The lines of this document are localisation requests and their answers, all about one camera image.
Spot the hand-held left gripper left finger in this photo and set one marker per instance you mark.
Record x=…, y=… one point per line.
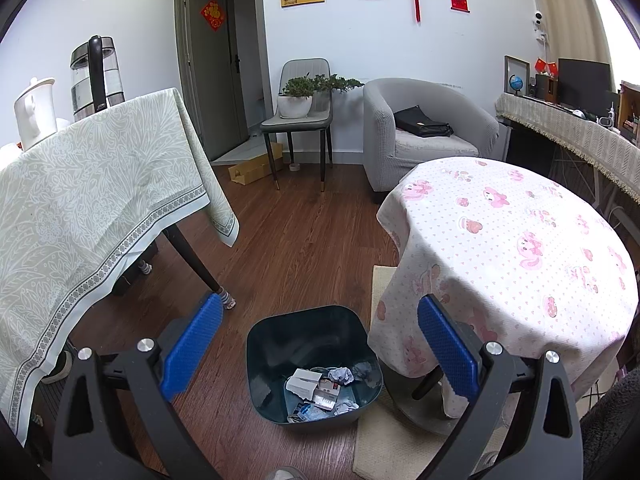
x=192, y=345

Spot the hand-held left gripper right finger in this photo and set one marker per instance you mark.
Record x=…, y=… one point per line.
x=447, y=350

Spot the grey paper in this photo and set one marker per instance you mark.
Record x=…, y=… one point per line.
x=367, y=374

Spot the dark teal waste bin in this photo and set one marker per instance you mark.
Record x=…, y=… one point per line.
x=300, y=340

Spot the white paper carton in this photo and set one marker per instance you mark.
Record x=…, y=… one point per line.
x=302, y=382

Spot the white tissue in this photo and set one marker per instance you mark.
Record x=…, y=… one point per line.
x=345, y=407

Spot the blue tissue packet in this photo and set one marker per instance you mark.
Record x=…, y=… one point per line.
x=305, y=412

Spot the striped table leg sock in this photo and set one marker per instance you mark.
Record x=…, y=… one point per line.
x=228, y=300
x=144, y=267

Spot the grey round table base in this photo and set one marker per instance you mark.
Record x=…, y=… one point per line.
x=425, y=410

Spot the dark wooden table leg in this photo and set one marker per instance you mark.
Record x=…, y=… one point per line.
x=192, y=260

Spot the pink printed tablecloth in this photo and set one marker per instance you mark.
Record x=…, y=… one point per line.
x=500, y=270

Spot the beige floor mat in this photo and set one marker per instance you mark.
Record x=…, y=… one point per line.
x=380, y=435

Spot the dark shoe with white sole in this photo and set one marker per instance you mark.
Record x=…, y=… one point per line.
x=57, y=367

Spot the grey fleece clothing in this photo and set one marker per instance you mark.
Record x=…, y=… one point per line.
x=610, y=420

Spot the green patterned tablecloth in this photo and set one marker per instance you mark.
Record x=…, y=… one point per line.
x=75, y=210

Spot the flat cardboard box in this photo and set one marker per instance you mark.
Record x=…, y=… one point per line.
x=250, y=172

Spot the grey armchair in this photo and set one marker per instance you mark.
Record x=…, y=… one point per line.
x=380, y=150

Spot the black bag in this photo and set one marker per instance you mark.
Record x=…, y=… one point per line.
x=422, y=122

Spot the grey dining chair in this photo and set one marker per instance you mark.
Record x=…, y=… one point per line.
x=295, y=125

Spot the grey door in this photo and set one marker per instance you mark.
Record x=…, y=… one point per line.
x=220, y=100

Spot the side desk with fringed cloth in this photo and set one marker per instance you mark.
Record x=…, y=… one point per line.
x=575, y=135

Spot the plant in white pot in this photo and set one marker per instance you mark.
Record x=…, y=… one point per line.
x=295, y=105

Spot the small blue globe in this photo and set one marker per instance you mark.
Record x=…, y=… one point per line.
x=516, y=84

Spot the white ceramic jug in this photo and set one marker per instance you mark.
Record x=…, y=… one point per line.
x=35, y=115

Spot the wooden speaker box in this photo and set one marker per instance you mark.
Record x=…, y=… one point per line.
x=547, y=88

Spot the glass electric kettle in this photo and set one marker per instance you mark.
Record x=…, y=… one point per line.
x=112, y=70

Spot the bonsai plant in grey pot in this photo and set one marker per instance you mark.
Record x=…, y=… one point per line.
x=337, y=82

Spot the black monitor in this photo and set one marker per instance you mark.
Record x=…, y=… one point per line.
x=584, y=82

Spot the small red flags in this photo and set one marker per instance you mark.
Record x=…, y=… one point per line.
x=546, y=65

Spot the cardboard desk organiser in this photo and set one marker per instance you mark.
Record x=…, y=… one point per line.
x=630, y=110

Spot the red door decoration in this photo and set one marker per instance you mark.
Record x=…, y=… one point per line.
x=212, y=15

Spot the beige curtain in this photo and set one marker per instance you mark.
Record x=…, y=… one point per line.
x=565, y=10

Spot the picture frame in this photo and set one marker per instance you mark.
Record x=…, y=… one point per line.
x=516, y=65

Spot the white security camera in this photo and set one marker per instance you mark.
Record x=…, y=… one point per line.
x=539, y=20

